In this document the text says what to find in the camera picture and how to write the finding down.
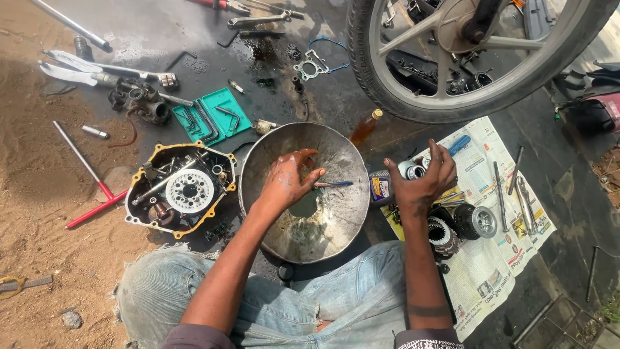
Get pink and grey bag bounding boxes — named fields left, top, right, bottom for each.
left=552, top=60, right=620, bottom=134

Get grey stone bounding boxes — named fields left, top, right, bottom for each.
left=61, top=310, right=83, bottom=331

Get black coil spring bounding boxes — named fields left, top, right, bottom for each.
left=73, top=36, right=96, bottom=62

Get grey oil bottle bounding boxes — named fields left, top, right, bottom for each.
left=369, top=170, right=394, bottom=208

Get thin black rod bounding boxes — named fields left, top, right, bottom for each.
left=584, top=246, right=601, bottom=303

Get large dented metal bowl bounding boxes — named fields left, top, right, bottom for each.
left=238, top=122, right=371, bottom=265

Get newspaper sheet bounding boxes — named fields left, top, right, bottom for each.
left=380, top=116, right=558, bottom=342

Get silver circlip pliers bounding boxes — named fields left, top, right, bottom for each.
left=514, top=175, right=538, bottom=237

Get brown rubber hose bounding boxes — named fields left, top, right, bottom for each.
left=107, top=108, right=139, bottom=149

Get silver cylinder gasket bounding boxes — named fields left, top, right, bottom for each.
left=294, top=49, right=330, bottom=81

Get long black allen key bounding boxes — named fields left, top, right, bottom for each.
left=216, top=30, right=287, bottom=48

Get toothed clutch gear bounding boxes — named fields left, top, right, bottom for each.
left=427, top=216, right=461, bottom=259

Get silver socket bit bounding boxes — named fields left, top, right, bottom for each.
left=81, top=125, right=110, bottom=140

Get blue thin gasket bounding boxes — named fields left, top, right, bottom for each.
left=307, top=35, right=351, bottom=74

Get red handled pliers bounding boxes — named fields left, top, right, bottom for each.
left=186, top=0, right=251, bottom=15

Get tray of engine parts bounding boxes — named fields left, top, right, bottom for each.
left=385, top=48, right=495, bottom=98

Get amber glass bottle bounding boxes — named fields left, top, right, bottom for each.
left=349, top=109, right=384, bottom=146

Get black spark plug cap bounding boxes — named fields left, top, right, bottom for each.
left=291, top=76, right=311, bottom=122

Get yellow handled saw blade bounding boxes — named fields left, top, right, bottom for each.
left=0, top=274, right=54, bottom=301

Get long steel rod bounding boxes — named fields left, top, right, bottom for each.
left=493, top=161, right=509, bottom=233

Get red handled T wrench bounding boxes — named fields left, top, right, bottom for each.
left=52, top=120, right=129, bottom=230

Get person's left hand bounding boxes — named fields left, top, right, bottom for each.
left=257, top=149, right=326, bottom=217

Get white handled tin snips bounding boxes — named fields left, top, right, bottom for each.
left=39, top=49, right=180, bottom=91

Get person's right hand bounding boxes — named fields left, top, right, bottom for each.
left=384, top=140, right=458, bottom=220

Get small black allen key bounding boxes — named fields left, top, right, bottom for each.
left=165, top=50, right=198, bottom=73

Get grimy carburetor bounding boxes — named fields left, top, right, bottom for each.
left=108, top=80, right=171, bottom=125

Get silver open end spanner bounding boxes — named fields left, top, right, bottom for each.
left=227, top=11, right=293, bottom=29

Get engine cover with yellow gasket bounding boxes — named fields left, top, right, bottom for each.
left=124, top=141, right=238, bottom=240

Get long metal pipe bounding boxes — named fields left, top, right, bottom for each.
left=30, top=0, right=113, bottom=53

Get silver clutch basket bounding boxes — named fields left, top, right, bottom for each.
left=453, top=203, right=499, bottom=241

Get green allen key case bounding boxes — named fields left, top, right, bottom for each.
left=172, top=87, right=253, bottom=147

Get dark steel rod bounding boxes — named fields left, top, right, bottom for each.
left=507, top=145, right=525, bottom=196

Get blue handled screwdriver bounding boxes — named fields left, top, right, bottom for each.
left=448, top=135, right=471, bottom=157

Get person's blue ripped jeans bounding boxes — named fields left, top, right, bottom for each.
left=114, top=241, right=410, bottom=349

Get motorcycle wheel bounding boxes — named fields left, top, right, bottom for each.
left=346, top=0, right=620, bottom=125

